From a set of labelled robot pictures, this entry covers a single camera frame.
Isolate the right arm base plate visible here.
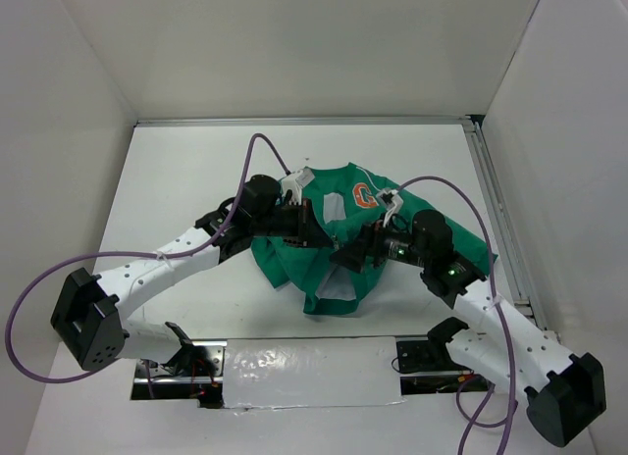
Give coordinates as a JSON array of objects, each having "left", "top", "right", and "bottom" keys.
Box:
[{"left": 391, "top": 338, "right": 488, "bottom": 396}]

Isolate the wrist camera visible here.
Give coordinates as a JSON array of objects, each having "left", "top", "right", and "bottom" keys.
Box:
[
  {"left": 376, "top": 188, "right": 403, "bottom": 227},
  {"left": 281, "top": 167, "right": 315, "bottom": 205}
]

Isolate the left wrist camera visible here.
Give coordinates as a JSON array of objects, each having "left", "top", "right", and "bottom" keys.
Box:
[{"left": 281, "top": 167, "right": 315, "bottom": 205}]

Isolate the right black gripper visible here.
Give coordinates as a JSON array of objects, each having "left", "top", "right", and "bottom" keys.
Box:
[{"left": 329, "top": 212, "right": 431, "bottom": 273}]

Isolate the green jacket with white lettering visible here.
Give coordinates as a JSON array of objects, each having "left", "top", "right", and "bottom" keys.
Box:
[{"left": 249, "top": 162, "right": 499, "bottom": 317}]

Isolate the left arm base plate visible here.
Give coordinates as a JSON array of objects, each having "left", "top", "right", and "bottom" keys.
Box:
[{"left": 131, "top": 340, "right": 227, "bottom": 409}]

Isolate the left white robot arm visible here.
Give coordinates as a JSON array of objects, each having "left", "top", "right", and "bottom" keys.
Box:
[{"left": 51, "top": 169, "right": 332, "bottom": 376}]

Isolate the aluminium frame rail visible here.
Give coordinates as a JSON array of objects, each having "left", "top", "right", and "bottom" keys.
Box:
[{"left": 119, "top": 116, "right": 544, "bottom": 337}]

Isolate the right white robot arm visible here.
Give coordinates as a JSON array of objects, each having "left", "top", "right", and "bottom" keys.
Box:
[{"left": 330, "top": 210, "right": 606, "bottom": 447}]

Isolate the silver tape patch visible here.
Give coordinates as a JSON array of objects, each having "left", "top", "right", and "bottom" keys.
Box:
[{"left": 223, "top": 337, "right": 403, "bottom": 409}]

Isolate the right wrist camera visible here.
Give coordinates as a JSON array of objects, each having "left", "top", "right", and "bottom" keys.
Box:
[{"left": 376, "top": 188, "right": 403, "bottom": 227}]

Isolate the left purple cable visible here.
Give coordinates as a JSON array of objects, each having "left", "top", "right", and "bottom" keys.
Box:
[{"left": 4, "top": 133, "right": 293, "bottom": 400}]

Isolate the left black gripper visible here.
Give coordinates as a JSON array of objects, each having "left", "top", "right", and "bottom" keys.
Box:
[{"left": 250, "top": 197, "right": 333, "bottom": 248}]

